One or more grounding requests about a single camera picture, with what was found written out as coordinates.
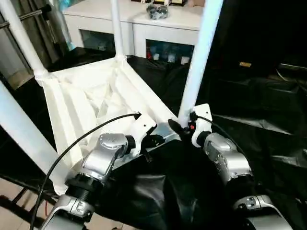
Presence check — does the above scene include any black backdrop cloth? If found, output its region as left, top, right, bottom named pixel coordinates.
left=199, top=0, right=307, bottom=75

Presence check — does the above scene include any blue white wrapped roll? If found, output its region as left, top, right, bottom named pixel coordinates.
left=64, top=35, right=75, bottom=51

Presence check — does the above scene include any white cabinet with glass doors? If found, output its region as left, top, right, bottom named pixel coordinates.
left=63, top=0, right=201, bottom=65

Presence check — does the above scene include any grey curtain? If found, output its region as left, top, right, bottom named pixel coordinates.
left=18, top=0, right=71, bottom=66

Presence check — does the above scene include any grey metal rod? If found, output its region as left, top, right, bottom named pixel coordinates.
left=18, top=10, right=47, bottom=22

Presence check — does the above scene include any black folding table frame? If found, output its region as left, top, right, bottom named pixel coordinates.
left=0, top=174, right=56, bottom=217

